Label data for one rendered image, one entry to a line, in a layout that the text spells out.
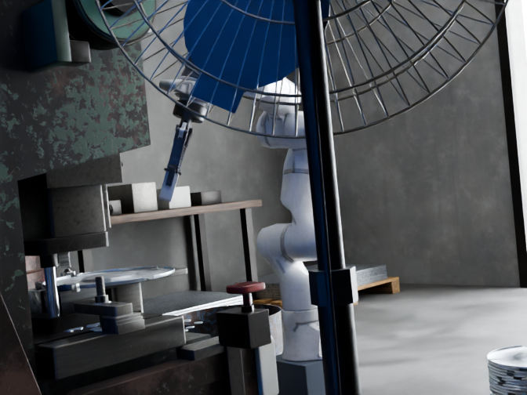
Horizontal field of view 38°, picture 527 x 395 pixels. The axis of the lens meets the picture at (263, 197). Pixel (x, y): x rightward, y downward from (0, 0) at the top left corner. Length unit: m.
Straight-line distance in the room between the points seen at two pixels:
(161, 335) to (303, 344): 0.73
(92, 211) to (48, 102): 0.28
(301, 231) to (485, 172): 4.13
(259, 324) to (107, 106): 0.53
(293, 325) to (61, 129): 1.00
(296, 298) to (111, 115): 0.89
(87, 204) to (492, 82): 4.82
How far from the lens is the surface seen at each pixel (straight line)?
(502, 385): 2.49
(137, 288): 1.73
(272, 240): 2.20
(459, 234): 6.33
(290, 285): 2.18
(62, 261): 1.65
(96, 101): 1.52
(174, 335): 1.57
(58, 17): 1.39
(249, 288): 1.52
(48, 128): 1.46
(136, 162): 5.88
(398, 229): 6.65
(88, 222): 1.63
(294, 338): 2.20
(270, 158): 6.83
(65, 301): 1.60
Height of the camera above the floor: 0.96
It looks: 1 degrees down
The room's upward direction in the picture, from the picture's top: 5 degrees counter-clockwise
